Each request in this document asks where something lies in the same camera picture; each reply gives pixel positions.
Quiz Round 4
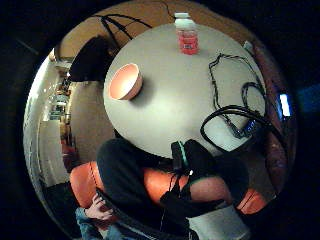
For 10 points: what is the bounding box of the orange armchair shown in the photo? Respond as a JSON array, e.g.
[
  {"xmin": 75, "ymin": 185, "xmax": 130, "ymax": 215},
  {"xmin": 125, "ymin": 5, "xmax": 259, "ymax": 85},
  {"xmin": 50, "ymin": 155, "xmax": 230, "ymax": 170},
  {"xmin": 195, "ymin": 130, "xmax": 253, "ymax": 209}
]
[{"xmin": 69, "ymin": 161, "xmax": 269, "ymax": 218}]

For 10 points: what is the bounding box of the the person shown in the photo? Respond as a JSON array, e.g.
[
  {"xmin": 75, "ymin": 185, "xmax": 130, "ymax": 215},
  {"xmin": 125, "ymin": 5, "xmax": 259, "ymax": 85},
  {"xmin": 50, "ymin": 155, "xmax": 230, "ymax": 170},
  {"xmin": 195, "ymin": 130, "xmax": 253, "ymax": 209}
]
[{"xmin": 74, "ymin": 137, "xmax": 188, "ymax": 240}]

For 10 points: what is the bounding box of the orange bowl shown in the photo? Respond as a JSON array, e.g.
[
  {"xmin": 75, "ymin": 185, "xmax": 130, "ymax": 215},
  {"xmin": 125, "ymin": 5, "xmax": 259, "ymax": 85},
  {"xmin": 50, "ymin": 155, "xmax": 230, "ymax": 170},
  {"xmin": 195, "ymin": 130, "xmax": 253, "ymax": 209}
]
[{"xmin": 107, "ymin": 62, "xmax": 145, "ymax": 101}]

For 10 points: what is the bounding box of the bright blue screen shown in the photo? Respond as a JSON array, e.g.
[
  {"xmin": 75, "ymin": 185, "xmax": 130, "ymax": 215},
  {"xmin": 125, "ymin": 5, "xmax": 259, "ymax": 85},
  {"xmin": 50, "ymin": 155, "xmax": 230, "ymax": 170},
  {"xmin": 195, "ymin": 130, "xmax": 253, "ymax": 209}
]
[{"xmin": 279, "ymin": 93, "xmax": 292, "ymax": 118}]

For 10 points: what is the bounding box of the clear bottle with red drink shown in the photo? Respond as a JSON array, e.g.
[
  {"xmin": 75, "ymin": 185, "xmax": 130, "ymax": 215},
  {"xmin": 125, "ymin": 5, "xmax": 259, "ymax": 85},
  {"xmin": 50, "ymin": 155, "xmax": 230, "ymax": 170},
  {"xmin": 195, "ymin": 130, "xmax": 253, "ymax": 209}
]
[{"xmin": 173, "ymin": 12, "xmax": 200, "ymax": 56}]

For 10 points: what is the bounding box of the small white device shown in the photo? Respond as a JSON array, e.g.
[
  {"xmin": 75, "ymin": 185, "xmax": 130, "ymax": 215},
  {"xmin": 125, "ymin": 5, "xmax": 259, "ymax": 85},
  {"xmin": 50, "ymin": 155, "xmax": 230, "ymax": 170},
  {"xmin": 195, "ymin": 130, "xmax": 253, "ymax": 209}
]
[{"xmin": 242, "ymin": 40, "xmax": 256, "ymax": 53}]

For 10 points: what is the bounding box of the black chair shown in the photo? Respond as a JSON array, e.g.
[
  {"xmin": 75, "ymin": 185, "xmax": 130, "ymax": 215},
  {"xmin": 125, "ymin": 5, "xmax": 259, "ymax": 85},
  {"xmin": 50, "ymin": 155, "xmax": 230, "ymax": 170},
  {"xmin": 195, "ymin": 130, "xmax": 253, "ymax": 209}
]
[{"xmin": 67, "ymin": 35, "xmax": 115, "ymax": 83}]

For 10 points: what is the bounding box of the distant shelving unit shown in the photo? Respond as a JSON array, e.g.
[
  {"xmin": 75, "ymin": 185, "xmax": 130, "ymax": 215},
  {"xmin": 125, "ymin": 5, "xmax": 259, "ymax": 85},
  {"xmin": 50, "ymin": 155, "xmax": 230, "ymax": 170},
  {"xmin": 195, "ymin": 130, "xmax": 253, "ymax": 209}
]
[{"xmin": 42, "ymin": 75, "xmax": 73, "ymax": 122}]

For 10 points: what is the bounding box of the black wrist strap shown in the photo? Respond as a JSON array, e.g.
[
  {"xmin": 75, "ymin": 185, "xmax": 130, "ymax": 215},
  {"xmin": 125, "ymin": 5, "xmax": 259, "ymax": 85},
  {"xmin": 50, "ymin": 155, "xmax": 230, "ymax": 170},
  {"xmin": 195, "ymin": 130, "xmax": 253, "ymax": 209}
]
[{"xmin": 159, "ymin": 190, "xmax": 228, "ymax": 219}]

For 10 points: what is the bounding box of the thick black cable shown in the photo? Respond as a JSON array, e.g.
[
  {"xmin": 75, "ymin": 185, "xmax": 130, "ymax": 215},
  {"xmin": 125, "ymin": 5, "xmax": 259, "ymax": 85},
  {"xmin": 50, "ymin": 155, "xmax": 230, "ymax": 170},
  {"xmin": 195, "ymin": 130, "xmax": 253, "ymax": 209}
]
[{"xmin": 199, "ymin": 104, "xmax": 288, "ymax": 155}]

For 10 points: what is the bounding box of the black cable adapter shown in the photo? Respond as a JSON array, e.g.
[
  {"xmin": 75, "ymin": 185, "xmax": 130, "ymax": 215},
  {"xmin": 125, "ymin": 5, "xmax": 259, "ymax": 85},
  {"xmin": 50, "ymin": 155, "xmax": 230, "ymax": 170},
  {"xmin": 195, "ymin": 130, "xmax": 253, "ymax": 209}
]
[{"xmin": 231, "ymin": 119, "xmax": 258, "ymax": 140}]

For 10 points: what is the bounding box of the thin black cable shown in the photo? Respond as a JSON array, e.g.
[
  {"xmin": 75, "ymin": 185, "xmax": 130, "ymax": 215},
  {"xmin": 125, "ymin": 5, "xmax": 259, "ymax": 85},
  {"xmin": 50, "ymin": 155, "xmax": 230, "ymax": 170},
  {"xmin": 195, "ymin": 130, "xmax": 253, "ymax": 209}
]
[{"xmin": 208, "ymin": 52, "xmax": 268, "ymax": 135}]

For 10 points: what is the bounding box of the black floor cable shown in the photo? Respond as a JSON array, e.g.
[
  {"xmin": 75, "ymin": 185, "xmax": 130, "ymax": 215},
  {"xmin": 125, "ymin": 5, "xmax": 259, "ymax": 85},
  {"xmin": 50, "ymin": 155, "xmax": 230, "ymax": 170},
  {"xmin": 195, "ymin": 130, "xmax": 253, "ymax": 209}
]
[{"xmin": 94, "ymin": 13, "xmax": 153, "ymax": 46}]

